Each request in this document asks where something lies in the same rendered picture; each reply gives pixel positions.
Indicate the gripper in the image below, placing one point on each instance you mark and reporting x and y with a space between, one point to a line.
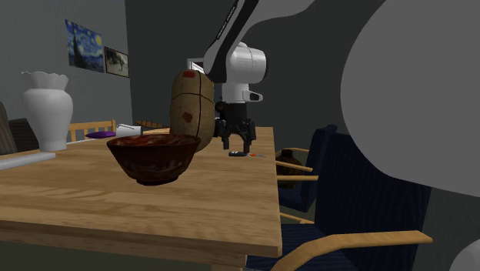
237 112

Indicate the blue starry night painting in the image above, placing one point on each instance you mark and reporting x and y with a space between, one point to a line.
85 47

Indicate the white cylinder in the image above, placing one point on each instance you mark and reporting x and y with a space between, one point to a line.
128 130

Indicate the brown tapered object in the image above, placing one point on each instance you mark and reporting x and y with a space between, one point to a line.
150 124

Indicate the wooden table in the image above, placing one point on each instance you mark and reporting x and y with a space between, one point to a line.
112 202

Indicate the dark red-brown bowl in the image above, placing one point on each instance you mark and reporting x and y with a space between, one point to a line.
153 159

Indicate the white vase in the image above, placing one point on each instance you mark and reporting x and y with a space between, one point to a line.
48 112

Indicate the tan stitched rounded object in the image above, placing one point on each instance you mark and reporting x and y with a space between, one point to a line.
191 105

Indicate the dark grey chair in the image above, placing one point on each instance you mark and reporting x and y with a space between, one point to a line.
17 135

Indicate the dark framed picture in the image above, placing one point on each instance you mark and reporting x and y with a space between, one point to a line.
117 62

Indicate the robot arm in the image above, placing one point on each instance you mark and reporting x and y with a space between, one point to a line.
408 94

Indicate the white framed window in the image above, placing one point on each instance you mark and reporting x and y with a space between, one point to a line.
196 65

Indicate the dark brown floor vase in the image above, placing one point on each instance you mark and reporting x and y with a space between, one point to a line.
288 165

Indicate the small orange pen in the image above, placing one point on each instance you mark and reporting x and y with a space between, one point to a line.
257 155

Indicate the blue armchair with wooden arms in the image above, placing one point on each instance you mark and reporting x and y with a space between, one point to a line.
311 169
360 195

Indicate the flat white slab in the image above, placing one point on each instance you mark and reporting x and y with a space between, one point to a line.
26 160

